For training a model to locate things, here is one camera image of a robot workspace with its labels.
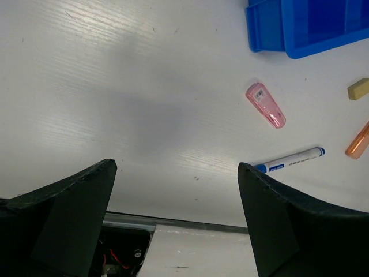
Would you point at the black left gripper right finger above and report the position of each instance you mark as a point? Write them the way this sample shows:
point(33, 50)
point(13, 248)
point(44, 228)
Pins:
point(294, 234)

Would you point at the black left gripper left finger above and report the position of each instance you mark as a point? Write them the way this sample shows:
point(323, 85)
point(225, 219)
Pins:
point(53, 231)

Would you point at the blue white marker pen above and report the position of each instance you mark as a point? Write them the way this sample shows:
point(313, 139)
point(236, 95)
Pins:
point(290, 160)

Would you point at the orange translucent case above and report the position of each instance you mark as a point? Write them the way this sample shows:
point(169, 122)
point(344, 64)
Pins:
point(359, 144)

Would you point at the pink translucent case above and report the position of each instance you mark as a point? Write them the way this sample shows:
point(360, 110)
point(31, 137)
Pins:
point(262, 100)

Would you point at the yellow eraser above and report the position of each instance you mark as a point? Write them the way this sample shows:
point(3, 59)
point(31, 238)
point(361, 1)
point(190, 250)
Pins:
point(358, 89)

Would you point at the blue plastic compartment tray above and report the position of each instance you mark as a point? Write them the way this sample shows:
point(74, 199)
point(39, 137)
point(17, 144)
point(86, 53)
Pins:
point(307, 27)

